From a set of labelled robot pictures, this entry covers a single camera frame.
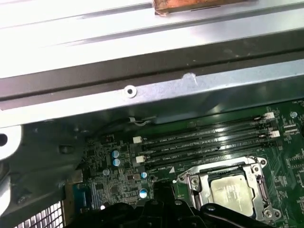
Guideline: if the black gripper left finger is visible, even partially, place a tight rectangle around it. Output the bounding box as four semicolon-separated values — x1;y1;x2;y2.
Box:
68;181;165;228

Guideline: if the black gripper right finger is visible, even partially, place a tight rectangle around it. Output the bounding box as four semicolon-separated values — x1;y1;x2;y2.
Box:
164;181;281;228

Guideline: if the thin wire locking lever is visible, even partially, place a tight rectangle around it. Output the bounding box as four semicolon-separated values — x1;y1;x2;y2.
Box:
187;174;201;209
258;177;268;209

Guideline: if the silver CPU green substrate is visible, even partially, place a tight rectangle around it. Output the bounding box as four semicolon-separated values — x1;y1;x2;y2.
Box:
210;177;257;217

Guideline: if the metal socket cover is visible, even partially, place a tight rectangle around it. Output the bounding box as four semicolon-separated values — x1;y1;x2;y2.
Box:
187;163;268;218

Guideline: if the CPU socket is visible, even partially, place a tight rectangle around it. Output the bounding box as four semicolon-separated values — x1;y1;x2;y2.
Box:
177;155;282;220

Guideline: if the blue port connector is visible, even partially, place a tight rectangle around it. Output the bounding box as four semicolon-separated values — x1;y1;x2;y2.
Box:
71;184;97;214

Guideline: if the black RAM slot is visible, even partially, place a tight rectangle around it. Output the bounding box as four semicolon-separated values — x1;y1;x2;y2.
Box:
142;121;274;154
147;140;285;173
136;129;280;164
133;111;276;144

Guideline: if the green motherboard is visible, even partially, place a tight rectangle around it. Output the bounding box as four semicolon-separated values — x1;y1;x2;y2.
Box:
83;99;304;228

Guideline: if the black open PC case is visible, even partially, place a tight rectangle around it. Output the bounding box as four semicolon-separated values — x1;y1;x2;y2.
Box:
0;30;304;228

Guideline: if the thin wire white connector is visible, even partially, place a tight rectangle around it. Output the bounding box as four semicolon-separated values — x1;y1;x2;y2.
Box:
102;115;157;127

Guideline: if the brown base plate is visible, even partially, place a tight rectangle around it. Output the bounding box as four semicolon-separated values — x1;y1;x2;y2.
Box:
152;0;252;17

